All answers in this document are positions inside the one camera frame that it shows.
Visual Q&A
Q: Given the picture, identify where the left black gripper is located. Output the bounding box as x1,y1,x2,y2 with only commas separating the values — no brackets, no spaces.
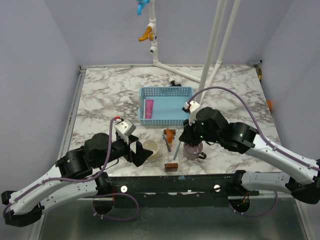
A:
94,134,154,169

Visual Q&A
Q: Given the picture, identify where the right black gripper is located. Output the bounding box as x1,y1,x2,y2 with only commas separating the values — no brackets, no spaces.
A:
179,115,221,148

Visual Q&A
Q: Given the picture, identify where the yellow ceramic mug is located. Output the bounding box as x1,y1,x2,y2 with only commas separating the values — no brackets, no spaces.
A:
142,139,159,161

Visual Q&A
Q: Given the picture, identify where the purple plastic cup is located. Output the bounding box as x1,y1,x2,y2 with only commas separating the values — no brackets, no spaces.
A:
183,143,207,160

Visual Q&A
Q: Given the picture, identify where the grey toothbrush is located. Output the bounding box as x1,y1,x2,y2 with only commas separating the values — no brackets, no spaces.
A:
162,133,172,153
173,141,181,161

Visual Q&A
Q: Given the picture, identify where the clear tray with brown ends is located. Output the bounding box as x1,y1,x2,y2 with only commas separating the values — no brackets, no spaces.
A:
162,128,179,173

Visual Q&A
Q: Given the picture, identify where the orange toothpaste tube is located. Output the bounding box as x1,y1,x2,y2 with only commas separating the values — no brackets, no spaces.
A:
165,128,176,145

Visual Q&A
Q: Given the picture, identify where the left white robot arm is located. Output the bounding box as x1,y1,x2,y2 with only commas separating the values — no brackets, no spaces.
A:
1,133,153,227

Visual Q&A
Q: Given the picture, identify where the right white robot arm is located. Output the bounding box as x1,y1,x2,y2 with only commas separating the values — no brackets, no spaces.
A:
179,101,320,205

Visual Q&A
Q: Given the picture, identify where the pink toothbrush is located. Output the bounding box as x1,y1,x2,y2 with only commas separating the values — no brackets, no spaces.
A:
144,99,154,119

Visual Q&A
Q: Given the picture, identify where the black tee valve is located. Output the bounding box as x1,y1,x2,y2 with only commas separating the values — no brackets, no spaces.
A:
167,76,182,87

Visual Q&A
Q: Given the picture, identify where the white diagonal pole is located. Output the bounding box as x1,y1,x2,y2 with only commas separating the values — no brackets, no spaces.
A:
198,0,227,92
205,0,242,88

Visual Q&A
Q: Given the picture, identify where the white horizontal pipe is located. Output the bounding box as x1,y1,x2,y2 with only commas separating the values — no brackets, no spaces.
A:
153,61,201,83

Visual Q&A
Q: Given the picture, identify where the yellow tool in corner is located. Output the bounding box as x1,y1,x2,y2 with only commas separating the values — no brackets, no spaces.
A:
249,59,263,82

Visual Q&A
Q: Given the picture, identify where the white vertical pipe with fittings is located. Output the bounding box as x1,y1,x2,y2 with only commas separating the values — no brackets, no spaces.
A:
148,0,159,66

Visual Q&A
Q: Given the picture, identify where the orange brass tap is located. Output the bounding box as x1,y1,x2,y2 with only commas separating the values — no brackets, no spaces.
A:
138,26,157,42

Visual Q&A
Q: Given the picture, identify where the blue tap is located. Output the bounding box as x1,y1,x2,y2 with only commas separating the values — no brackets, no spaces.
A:
136,0,150,16

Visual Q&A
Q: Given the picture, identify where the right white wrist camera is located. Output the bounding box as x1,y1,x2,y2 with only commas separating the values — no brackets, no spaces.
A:
182,101,201,126

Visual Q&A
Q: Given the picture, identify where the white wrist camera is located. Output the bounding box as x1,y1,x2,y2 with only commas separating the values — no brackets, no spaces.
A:
182,101,201,126
114,118,136,145

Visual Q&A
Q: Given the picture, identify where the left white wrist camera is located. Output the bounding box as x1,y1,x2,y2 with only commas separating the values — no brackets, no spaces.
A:
114,118,136,145

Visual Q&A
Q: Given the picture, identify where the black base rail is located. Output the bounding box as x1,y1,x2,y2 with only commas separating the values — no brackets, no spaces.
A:
51,172,261,208

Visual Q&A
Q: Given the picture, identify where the orange clip on wall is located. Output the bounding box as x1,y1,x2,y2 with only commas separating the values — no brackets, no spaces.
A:
266,100,272,111

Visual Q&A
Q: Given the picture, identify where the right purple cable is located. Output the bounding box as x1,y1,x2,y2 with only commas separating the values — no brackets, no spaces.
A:
187,86,320,217

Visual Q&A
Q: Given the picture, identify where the purple cable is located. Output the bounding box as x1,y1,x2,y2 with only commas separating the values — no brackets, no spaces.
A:
187,86,320,217
2,117,140,222

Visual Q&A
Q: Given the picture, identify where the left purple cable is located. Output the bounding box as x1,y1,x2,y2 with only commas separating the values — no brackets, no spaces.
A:
2,117,140,222

